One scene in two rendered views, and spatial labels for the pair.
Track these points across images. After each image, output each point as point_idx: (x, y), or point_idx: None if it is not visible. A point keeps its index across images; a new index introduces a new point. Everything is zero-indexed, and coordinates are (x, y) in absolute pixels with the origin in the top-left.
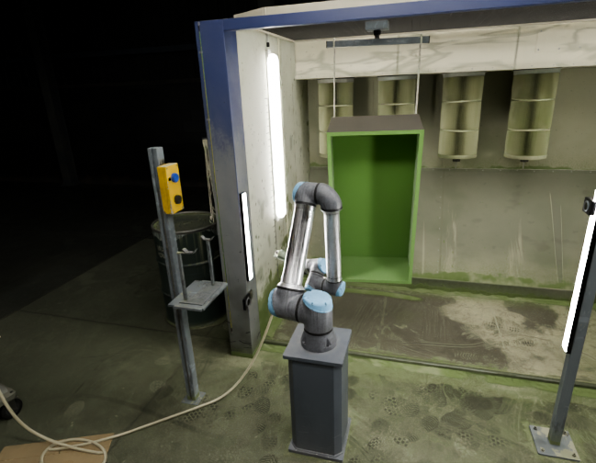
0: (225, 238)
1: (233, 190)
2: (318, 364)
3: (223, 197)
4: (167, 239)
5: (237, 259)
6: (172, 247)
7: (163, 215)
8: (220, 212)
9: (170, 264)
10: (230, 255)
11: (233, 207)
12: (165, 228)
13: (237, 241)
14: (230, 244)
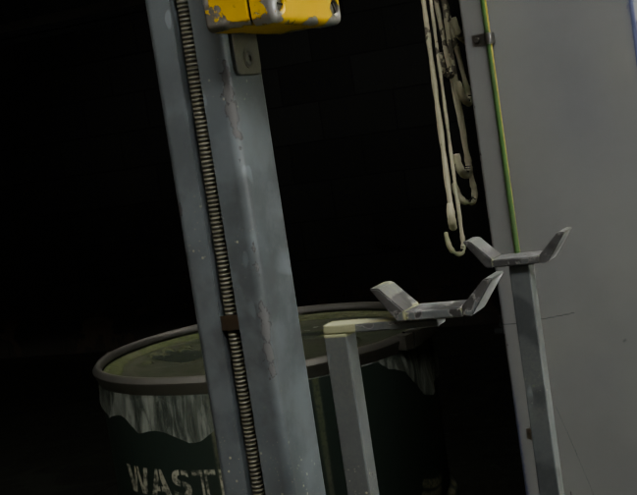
0: (554, 334)
1: (603, 4)
2: None
3: (534, 61)
4: (233, 255)
5: None
6: (268, 321)
7: (202, 62)
8: (518, 167)
9: (255, 462)
10: (594, 448)
11: (606, 115)
12: (218, 166)
13: None
14: (592, 373)
